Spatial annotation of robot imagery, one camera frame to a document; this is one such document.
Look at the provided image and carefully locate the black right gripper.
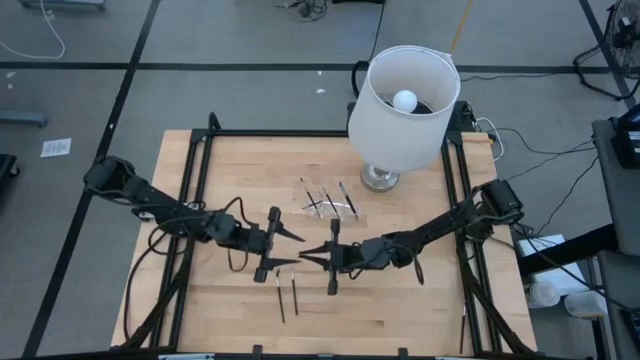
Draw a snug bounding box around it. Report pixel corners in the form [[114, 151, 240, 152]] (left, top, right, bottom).
[[298, 218, 362, 296]]

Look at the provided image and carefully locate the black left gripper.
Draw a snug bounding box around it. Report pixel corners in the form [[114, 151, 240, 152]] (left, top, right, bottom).
[[244, 206, 306, 284]]

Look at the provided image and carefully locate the fluffy-head black makeup brush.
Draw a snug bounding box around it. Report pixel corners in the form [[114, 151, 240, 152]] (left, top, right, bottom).
[[275, 268, 286, 325]]

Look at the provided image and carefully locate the clear acrylic brush organizer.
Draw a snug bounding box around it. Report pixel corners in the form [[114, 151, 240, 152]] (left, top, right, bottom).
[[301, 198, 362, 222]]

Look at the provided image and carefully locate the white shade silver table lamp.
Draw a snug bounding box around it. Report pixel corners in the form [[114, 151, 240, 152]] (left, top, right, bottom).
[[347, 44, 462, 194]]

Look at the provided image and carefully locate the white box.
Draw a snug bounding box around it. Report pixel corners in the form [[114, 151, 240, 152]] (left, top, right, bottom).
[[516, 233, 569, 257]]

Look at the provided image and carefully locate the white paper roll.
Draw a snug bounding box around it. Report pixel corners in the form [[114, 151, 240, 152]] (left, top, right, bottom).
[[563, 291, 603, 320], [528, 280, 562, 310]]

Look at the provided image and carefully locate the white paper sheet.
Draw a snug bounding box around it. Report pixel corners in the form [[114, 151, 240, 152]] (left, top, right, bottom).
[[39, 137, 73, 159]]

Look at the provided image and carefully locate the black stand bar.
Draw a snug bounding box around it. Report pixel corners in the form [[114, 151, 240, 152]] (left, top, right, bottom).
[[517, 223, 620, 275]]

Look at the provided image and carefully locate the black floor object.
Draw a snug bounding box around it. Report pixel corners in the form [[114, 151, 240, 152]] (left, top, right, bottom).
[[0, 153, 21, 182]]

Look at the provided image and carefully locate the grey metal base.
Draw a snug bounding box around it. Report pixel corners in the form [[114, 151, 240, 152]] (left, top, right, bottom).
[[0, 110, 49, 128], [18, 0, 108, 12]]

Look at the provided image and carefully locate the grey side table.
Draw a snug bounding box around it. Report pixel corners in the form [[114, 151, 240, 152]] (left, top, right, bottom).
[[591, 118, 640, 259]]

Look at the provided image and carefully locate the black desktop device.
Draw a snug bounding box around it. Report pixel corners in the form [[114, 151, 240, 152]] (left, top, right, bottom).
[[610, 102, 640, 170]]

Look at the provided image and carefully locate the black floor fan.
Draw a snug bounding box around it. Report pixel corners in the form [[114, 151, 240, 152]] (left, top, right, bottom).
[[572, 0, 640, 101]]

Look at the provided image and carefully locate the black power cable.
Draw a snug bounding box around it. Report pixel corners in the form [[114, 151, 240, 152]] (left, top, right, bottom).
[[351, 0, 387, 100]]

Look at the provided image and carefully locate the black cable bundle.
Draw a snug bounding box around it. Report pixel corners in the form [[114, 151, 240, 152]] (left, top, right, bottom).
[[273, 0, 330, 24]]

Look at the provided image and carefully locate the yellow cable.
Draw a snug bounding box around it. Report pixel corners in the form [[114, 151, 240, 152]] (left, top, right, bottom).
[[446, 0, 475, 60]]

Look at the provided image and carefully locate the white floor cable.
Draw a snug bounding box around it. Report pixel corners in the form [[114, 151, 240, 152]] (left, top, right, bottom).
[[0, 0, 67, 60]]

